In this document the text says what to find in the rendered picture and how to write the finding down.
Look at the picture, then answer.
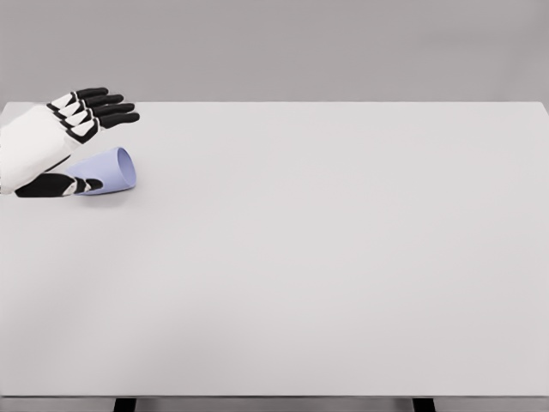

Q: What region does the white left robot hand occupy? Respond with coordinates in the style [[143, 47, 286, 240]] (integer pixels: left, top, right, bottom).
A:
[[0, 87, 141, 199]]

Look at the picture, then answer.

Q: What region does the lavender plastic cup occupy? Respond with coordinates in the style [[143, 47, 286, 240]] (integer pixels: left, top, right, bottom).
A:
[[63, 146, 138, 197]]

